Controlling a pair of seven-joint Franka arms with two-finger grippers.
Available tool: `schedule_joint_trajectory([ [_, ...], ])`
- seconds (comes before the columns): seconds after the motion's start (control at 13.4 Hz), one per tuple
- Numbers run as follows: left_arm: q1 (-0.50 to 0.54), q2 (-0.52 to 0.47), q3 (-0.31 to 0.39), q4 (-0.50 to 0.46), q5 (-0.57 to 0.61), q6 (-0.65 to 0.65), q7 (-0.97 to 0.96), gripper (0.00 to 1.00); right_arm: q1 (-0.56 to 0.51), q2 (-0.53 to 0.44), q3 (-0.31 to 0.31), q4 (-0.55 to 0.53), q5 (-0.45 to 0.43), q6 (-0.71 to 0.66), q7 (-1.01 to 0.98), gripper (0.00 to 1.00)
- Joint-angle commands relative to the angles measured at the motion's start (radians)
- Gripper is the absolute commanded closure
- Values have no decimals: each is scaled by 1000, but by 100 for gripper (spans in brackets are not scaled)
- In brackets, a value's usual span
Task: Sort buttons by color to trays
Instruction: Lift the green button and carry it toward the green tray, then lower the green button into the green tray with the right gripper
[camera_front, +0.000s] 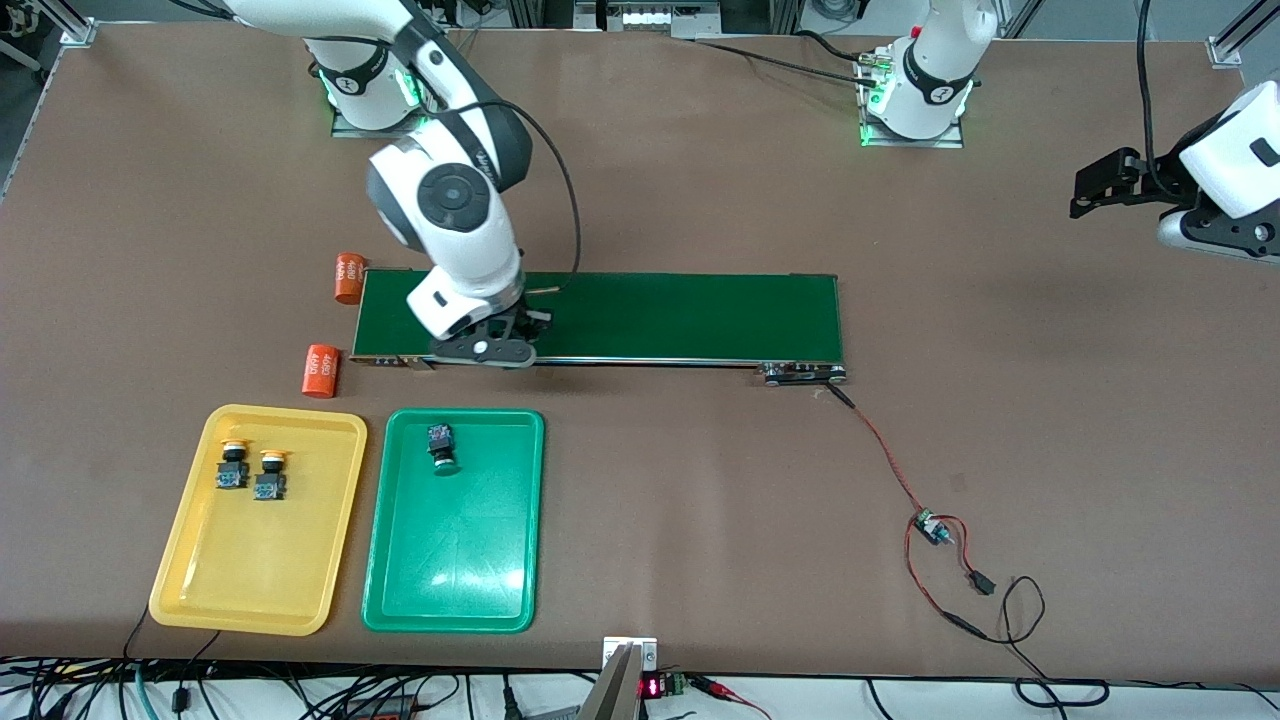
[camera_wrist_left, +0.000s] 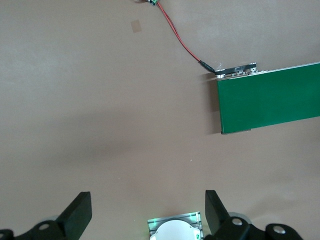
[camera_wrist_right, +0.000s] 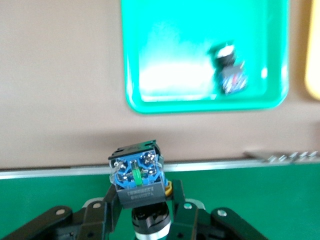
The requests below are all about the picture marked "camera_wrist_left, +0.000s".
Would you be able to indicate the brown tape patch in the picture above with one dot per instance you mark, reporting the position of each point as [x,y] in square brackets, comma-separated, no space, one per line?
[136,26]

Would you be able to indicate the green conveyor belt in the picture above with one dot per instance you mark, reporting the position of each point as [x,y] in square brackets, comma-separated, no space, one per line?
[270,105]

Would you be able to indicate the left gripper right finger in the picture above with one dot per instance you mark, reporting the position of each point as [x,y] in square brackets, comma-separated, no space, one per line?
[217,215]

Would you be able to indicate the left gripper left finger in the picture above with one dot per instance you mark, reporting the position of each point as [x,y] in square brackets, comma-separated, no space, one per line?
[75,215]

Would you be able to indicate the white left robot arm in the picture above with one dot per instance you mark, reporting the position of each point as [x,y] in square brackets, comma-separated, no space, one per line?
[175,231]

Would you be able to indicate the small green circuit board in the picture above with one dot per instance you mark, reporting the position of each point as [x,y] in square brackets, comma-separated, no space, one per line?
[152,2]

